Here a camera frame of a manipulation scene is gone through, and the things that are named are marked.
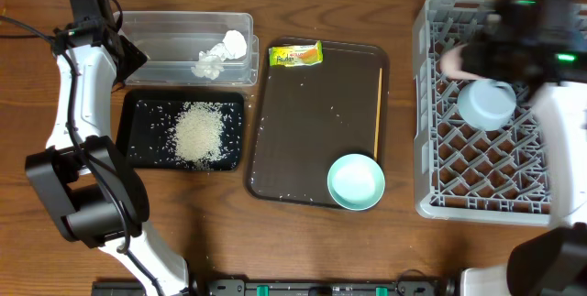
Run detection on light blue bowl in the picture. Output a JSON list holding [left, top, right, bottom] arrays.
[[457, 80, 517, 131]]

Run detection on pink cup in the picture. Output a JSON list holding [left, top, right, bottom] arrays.
[[440, 44, 482, 81]]

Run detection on white tissue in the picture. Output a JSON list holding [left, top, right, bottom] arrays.
[[191, 30, 248, 80]]

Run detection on pile of white rice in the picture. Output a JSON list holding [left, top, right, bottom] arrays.
[[168, 102, 226, 170]]

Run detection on wooden chopstick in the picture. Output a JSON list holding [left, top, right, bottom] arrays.
[[373, 68, 382, 161]]

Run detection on green yellow snack wrapper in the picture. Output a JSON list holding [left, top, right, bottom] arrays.
[[269, 41, 323, 68]]

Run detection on mint green bowl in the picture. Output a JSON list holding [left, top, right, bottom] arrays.
[[327, 154, 386, 211]]

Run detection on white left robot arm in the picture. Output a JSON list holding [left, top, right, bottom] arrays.
[[25, 0, 193, 295]]

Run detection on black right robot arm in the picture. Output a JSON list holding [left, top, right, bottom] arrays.
[[441, 0, 586, 295]]

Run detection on grey dishwasher rack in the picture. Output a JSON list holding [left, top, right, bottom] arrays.
[[412, 0, 551, 226]]

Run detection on clear plastic bin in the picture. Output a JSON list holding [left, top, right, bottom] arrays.
[[115, 11, 260, 87]]

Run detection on black plastic tray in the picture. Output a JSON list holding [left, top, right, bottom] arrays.
[[116, 90, 245, 171]]

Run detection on dark brown serving tray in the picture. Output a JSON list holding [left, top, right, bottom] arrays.
[[245, 41, 390, 209]]

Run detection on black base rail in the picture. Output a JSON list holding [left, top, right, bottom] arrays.
[[90, 279, 441, 296]]

